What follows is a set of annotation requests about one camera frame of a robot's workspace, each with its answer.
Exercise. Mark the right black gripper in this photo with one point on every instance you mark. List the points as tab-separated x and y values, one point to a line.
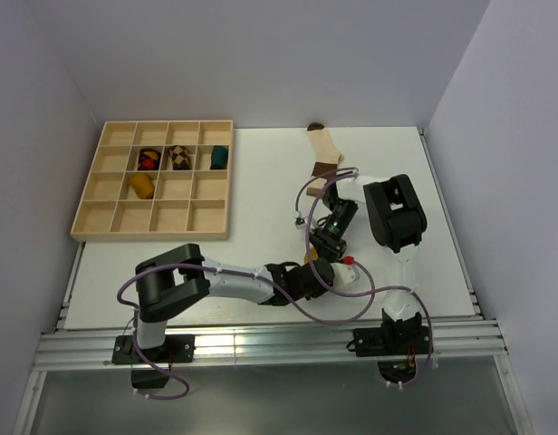
326	246

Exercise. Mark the mustard yellow sock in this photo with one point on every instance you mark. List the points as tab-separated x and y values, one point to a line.
142	185

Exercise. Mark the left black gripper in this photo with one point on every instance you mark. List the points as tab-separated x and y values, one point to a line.
322	289

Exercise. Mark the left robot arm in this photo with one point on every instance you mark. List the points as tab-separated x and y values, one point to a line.
172	282

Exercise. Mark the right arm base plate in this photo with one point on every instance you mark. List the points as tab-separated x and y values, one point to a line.
374	342

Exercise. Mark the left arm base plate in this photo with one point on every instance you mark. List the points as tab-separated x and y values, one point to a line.
177	348

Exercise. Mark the aluminium frame rail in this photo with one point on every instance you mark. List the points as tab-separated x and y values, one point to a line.
273	344

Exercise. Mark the brown checkered rolled sock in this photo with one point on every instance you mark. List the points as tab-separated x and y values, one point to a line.
179	157

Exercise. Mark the dark green rolled sock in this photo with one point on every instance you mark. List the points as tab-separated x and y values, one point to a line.
219	158

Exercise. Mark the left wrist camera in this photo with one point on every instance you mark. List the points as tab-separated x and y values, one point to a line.
345	272

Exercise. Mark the wooden compartment tray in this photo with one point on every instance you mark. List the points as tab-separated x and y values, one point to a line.
187	204

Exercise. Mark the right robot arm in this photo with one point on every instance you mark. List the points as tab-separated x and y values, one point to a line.
397	222

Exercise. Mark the cream brown striped sock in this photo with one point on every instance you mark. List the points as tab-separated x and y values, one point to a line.
327	156

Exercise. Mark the red black rolled sock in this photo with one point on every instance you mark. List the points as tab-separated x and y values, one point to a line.
148	159

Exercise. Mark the yellow bear sock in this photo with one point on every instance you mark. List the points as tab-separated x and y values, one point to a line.
310	256

